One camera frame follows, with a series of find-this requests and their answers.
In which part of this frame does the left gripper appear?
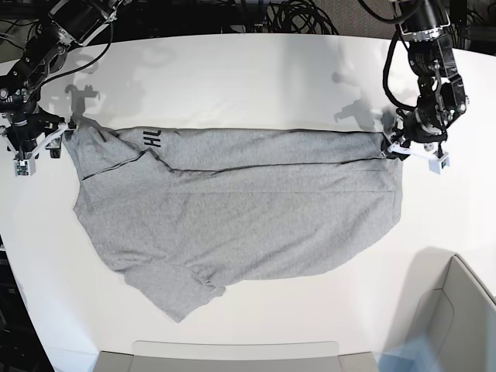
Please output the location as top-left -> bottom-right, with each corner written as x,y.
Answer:
381,110 -> 448,160

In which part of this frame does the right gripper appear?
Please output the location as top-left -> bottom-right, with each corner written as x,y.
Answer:
6,110 -> 78,159

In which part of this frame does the grey T-shirt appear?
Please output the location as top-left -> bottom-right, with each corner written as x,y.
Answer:
64,126 -> 402,322

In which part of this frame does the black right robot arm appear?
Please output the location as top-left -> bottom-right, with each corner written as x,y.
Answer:
1,1 -> 125,160

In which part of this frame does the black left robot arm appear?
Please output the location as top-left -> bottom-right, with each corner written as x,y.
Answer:
382,1 -> 468,160

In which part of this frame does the grey bin at right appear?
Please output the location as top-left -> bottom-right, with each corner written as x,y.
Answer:
406,255 -> 495,371

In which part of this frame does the grey bin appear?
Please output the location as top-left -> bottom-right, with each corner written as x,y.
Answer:
406,255 -> 495,371
94,341 -> 378,371

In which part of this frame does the blue translucent plastic sheet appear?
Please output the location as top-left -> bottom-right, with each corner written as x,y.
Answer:
374,336 -> 432,372

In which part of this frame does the grey bin at bottom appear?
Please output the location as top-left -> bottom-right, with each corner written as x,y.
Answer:
94,341 -> 378,371

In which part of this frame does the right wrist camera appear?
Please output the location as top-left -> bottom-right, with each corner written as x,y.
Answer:
14,157 -> 36,177

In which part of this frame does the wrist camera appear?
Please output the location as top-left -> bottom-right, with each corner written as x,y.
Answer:
14,157 -> 36,177
429,153 -> 450,174

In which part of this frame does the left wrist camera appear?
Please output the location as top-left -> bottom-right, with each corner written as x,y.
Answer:
429,153 -> 450,174

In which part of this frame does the black cable bundle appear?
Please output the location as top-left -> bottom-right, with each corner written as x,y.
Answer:
216,0 -> 342,36

